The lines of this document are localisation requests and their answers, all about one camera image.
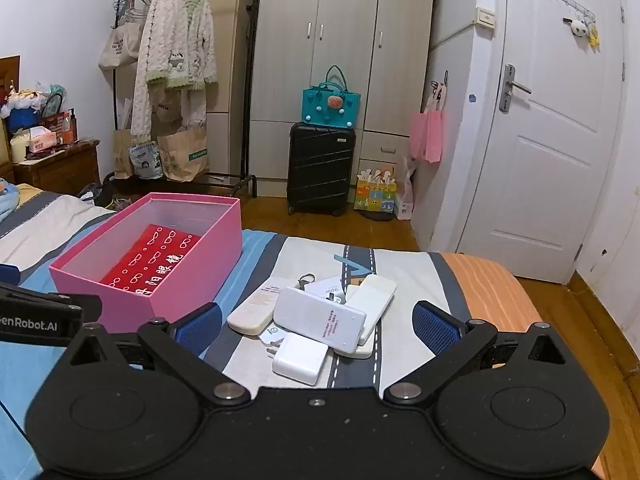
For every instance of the brown paper bag green stripe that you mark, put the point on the brown paper bag green stripe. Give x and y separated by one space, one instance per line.
182 157

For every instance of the bunny wall hook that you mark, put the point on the bunny wall hook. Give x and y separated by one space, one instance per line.
440 94

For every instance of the white junction box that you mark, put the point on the white junction box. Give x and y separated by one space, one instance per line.
486 18

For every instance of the metal key bunch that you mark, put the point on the metal key bunch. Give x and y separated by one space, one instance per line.
306 282

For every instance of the white printed plastic bag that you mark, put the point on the white printed plastic bag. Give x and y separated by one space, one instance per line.
145 162

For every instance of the panda plush charm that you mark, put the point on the panda plush charm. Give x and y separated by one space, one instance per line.
577 29

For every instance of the grey wardrobe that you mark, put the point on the grey wardrobe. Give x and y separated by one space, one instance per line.
340 85

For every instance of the cream jar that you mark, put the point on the cream jar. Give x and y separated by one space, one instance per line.
19 147

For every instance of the wooden nightstand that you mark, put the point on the wooden nightstand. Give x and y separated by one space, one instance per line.
60 170

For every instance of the orange pump bottle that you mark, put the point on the orange pump bottle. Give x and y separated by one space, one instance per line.
68 130

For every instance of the tissue box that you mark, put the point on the tissue box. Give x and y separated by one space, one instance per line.
41 140

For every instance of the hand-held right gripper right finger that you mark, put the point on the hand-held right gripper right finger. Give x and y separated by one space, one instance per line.
435 327

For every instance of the slim brown paper bag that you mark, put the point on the slim brown paper bag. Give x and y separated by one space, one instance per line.
122 157

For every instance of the pink paper bag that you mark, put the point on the pink paper bag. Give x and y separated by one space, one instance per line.
427 135

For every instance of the red glasses-print case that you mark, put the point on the red glasses-print case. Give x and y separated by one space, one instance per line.
150 255

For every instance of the white door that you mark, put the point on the white door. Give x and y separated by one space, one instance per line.
550 160

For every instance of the colourful printed box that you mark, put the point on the colourful printed box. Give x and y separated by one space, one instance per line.
375 195

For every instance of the black clothes rack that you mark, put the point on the black clothes rack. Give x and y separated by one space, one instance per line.
251 185

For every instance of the white knit cardigan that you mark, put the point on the white knit cardigan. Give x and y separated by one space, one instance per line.
175 35

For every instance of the cream remote control with label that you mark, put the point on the cream remote control with label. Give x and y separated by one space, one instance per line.
252 310

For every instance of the plain white remote control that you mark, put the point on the plain white remote control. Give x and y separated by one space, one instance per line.
375 300

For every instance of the teal handbag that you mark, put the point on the teal handbag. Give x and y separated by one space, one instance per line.
330 110

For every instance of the white remote control red label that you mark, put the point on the white remote control red label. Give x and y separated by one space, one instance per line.
315 317

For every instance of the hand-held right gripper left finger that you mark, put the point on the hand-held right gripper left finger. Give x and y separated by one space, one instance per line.
200 327

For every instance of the pink cardboard box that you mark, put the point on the pink cardboard box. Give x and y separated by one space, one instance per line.
115 305

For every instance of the large white power adapter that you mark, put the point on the large white power adapter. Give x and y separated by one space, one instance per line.
300 360

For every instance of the blue bag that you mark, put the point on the blue bag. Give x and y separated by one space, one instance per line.
20 117

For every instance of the black suitcase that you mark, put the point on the black suitcase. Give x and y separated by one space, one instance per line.
320 170

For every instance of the bunch of clothes hangers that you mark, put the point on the bunch of clothes hangers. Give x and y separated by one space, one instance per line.
135 2

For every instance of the dark bag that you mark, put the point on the dark bag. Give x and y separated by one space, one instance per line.
97 195

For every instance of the light blue soft cloth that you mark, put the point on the light blue soft cloth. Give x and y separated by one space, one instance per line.
6 205

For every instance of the canvas tote bag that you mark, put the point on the canvas tote bag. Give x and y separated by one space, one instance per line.
120 47

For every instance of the yellow charm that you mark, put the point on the yellow charm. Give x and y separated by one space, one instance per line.
594 37

